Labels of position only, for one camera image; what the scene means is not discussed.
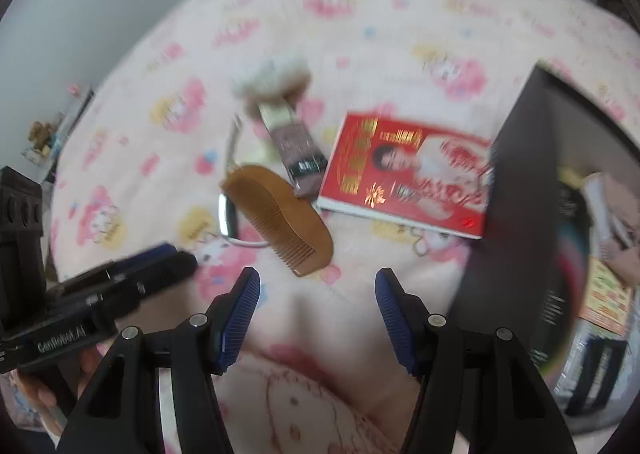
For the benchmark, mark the brown and white tube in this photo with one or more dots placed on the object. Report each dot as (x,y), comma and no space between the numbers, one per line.
(295,154)

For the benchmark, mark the person's left hand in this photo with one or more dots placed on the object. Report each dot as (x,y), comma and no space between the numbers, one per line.
(89,369)

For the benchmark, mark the small metal-rimmed mirror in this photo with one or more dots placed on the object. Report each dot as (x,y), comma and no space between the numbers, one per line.
(229,221)

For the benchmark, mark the black packet with rainbow print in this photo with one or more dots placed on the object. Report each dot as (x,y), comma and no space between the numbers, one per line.
(560,244)

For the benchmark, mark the white storage rack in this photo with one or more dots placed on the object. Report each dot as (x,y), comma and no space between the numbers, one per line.
(50,144)

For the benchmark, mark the red book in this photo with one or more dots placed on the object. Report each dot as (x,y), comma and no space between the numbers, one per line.
(360,159)

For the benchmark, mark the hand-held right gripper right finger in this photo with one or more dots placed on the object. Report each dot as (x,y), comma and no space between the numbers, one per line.
(395,319)

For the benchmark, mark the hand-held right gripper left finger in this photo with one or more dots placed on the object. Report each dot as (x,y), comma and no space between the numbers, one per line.
(240,319)

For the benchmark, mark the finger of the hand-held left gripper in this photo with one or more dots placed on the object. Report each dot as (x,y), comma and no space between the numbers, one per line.
(165,268)
(150,254)

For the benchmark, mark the white plush toy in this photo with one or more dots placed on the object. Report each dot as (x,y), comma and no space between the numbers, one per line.
(272,77)

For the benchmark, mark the wooden comb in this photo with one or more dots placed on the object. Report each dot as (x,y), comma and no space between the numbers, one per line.
(280,214)

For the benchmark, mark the black storage box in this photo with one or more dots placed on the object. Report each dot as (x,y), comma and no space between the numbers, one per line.
(525,184)

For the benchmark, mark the pink printed blanket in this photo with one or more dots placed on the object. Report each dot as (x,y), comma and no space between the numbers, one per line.
(400,34)

